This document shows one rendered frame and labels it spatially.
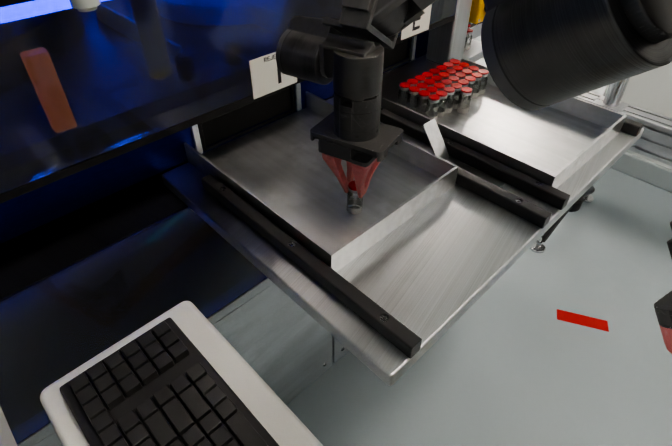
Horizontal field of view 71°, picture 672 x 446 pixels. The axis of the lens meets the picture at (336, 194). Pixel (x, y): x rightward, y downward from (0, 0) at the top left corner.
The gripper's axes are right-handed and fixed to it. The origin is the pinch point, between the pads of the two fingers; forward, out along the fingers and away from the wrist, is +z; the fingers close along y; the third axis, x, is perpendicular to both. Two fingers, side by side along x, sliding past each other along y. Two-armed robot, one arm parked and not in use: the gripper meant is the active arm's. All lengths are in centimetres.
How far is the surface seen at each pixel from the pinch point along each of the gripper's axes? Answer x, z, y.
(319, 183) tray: -2.8, 3.9, 7.8
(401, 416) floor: -21, 92, -5
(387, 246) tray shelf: 3.7, 4.4, -7.0
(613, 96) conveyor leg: -127, 33, -28
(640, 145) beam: -122, 45, -41
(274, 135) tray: -10.3, 3.6, 22.0
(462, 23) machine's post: -56, -6, 6
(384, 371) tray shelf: 19.8, 4.8, -14.7
